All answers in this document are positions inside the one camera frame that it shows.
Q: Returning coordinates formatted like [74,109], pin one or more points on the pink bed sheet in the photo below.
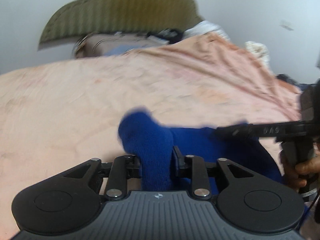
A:
[75,92]

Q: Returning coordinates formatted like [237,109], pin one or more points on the dark cloth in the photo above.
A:
[167,33]

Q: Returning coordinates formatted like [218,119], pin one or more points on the person's right hand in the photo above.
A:
[306,167]

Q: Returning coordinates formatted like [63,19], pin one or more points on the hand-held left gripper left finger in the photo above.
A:
[120,175]

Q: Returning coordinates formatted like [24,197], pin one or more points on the black cloth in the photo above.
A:
[287,81]

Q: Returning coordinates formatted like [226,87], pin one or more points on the olive padded headboard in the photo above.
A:
[125,7]

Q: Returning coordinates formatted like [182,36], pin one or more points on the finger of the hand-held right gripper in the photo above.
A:
[250,130]

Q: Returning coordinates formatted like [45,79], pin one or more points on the pink pillow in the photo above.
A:
[110,43]

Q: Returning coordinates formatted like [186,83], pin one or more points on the cream fluffy cloth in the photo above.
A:
[257,51]

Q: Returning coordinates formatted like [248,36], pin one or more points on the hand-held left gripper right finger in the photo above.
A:
[178,161]

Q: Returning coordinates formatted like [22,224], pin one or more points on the white cloth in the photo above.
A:
[206,28]

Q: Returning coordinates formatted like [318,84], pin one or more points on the blue knitted garment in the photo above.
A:
[152,140]

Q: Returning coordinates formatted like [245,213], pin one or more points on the white wall socket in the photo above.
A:
[286,25]

